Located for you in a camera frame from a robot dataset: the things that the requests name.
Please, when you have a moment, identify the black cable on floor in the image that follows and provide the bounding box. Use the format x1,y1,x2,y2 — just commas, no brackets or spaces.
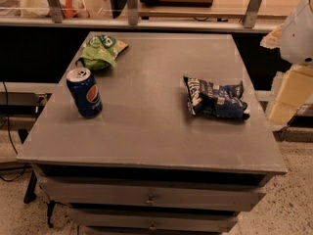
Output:
0,81,31,182

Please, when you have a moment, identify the brass drawer knob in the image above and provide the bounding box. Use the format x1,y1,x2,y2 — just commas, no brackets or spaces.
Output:
145,195,155,206
149,223,157,232

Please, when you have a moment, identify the grey drawer cabinet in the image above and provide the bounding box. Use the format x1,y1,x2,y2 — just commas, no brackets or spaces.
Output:
20,32,286,235

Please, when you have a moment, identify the green rice chip bag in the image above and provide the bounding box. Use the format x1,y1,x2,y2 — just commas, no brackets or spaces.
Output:
75,34,128,71

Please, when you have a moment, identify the grey drawer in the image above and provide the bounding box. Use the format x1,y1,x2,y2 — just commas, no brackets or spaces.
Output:
68,209,238,233
38,176,266,212

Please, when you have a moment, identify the brass top drawer knob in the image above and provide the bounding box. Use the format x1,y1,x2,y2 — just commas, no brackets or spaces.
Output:
145,195,155,206

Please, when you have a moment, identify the blue Pepsi can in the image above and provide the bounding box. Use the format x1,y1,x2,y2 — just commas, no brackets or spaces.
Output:
67,68,103,118

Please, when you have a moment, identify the black stand foot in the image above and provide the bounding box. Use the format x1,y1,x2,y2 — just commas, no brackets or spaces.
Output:
18,128,38,205

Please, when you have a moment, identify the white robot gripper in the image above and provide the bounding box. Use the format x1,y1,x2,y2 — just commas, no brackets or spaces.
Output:
260,0,313,125

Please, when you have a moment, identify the blue chip bag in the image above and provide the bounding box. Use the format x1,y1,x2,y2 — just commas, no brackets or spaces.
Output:
183,76,250,120

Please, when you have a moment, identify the orange white bag behind rail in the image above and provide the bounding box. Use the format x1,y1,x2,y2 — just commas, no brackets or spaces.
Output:
21,0,90,19

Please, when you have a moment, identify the top grey drawer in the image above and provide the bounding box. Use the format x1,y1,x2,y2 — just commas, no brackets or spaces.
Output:
38,176,266,212

